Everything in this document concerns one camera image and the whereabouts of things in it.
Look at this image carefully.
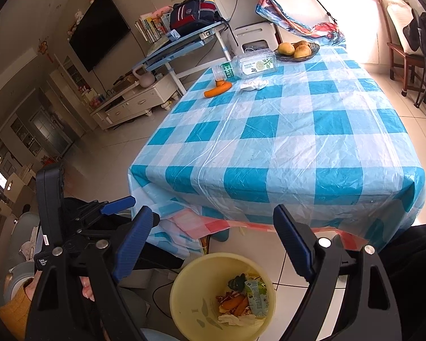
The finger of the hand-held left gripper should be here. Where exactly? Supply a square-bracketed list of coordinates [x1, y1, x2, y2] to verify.
[76, 195, 136, 221]

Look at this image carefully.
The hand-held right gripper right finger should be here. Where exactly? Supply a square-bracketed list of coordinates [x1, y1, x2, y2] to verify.
[273, 204, 402, 341]

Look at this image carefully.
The glass door cabinet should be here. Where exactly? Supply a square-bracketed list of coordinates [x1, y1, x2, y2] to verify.
[9, 107, 75, 164]

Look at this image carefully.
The row of books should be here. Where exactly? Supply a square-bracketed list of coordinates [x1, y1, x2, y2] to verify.
[135, 11, 173, 43]

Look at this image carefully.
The colourful printed blanket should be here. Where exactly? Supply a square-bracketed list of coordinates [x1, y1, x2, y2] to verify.
[256, 0, 346, 46]

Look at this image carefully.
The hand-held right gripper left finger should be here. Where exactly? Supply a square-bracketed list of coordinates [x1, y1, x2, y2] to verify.
[25, 206, 155, 341]

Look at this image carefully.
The crushed milk carton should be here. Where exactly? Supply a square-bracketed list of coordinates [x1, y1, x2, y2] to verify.
[244, 279, 268, 318]

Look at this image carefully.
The dark blue red backpack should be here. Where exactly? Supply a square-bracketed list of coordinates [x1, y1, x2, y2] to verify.
[168, 0, 224, 36]

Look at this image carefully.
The black cable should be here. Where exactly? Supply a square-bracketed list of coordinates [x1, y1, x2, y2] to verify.
[153, 280, 174, 317]

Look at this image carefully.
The cream tv cabinet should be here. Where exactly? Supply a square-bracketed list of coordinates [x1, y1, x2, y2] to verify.
[90, 74, 181, 131]

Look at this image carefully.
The person's left forearm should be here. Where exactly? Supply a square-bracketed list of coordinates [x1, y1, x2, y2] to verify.
[0, 284, 34, 340]

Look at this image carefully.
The blue checked tablecloth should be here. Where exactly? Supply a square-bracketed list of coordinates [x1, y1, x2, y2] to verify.
[128, 44, 426, 256]

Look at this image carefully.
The dark fruit bowl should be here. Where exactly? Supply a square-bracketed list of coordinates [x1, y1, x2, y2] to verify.
[274, 42, 321, 63]

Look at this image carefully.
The clear plastic bottle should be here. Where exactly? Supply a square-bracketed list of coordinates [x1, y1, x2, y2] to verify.
[212, 53, 278, 80]

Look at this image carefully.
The small white tissue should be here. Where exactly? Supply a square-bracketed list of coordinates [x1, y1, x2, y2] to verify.
[218, 313, 265, 327]

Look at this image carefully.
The pink kettlebell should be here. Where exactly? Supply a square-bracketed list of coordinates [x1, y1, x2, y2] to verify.
[132, 67, 156, 89]

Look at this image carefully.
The white pillow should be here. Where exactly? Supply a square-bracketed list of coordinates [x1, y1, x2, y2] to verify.
[381, 0, 417, 55]

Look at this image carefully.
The person's left hand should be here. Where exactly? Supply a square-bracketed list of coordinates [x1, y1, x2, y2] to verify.
[81, 276, 97, 302]

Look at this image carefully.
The wooden chair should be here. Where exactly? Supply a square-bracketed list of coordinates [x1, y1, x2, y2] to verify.
[371, 0, 426, 96]

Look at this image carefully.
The blue study desk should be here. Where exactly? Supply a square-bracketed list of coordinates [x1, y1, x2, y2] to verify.
[133, 19, 231, 96]

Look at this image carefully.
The black television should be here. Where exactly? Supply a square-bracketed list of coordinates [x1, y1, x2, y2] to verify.
[68, 0, 132, 72]

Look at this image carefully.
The large white tissue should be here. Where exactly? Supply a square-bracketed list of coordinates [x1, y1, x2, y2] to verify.
[240, 79, 269, 91]

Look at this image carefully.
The yellow waste bin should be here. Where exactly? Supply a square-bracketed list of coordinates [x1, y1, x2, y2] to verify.
[170, 252, 277, 341]

